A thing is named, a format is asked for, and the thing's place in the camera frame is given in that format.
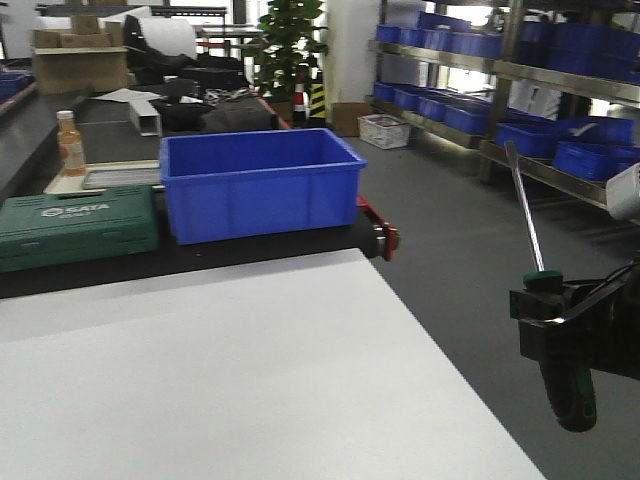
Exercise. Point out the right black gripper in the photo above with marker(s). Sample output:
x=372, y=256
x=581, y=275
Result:
x=591, y=323

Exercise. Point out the green black screwdriver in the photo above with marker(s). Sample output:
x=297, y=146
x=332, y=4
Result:
x=569, y=389

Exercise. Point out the grey metal tray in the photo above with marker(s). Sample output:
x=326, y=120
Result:
x=102, y=179

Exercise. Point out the metal shelf rack with bins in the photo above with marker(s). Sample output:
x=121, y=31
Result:
x=564, y=154

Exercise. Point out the white plastic basket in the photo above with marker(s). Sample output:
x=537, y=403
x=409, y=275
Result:
x=384, y=131

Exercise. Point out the brown cardboard box on floor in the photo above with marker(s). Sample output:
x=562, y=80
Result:
x=345, y=117

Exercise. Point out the yellow black traffic cone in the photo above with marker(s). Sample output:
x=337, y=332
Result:
x=317, y=106

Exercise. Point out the red white traffic cone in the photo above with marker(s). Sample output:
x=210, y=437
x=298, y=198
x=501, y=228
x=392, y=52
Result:
x=299, y=106

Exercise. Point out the large blue plastic bin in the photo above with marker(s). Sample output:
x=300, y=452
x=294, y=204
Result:
x=236, y=185

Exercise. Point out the dark grey folded cloth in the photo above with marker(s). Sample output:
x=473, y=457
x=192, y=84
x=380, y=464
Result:
x=238, y=118

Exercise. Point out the green potted plant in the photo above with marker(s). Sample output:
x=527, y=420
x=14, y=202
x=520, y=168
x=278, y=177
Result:
x=288, y=49

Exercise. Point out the black bag on table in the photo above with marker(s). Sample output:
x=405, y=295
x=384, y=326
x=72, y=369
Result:
x=180, y=117

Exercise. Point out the white square tube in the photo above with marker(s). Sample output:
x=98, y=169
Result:
x=145, y=118

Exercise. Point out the orange juice bottle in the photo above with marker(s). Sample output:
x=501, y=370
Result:
x=70, y=145

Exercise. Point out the green SATA tool case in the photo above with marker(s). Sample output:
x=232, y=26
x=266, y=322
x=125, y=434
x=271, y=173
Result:
x=47, y=229

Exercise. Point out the large open cardboard box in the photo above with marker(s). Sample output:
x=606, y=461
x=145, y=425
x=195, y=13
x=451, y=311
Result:
x=64, y=70

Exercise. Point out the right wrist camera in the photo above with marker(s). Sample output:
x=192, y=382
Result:
x=622, y=194

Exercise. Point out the red conveyor end bracket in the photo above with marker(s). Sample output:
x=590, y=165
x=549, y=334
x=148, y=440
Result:
x=388, y=237

